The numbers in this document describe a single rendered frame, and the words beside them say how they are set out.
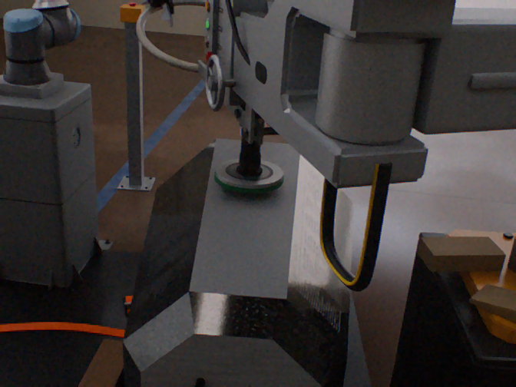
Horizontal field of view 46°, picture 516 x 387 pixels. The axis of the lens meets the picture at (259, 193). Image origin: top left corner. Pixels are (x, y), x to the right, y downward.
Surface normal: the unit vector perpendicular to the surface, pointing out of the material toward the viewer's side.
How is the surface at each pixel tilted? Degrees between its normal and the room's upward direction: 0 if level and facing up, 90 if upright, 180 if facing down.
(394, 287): 0
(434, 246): 0
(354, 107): 90
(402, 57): 90
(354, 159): 90
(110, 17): 90
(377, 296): 0
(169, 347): 54
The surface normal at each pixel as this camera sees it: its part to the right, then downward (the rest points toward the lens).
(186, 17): -0.14, 0.41
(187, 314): -0.58, -0.36
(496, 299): -0.08, -0.95
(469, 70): 0.33, 0.41
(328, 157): -0.94, 0.08
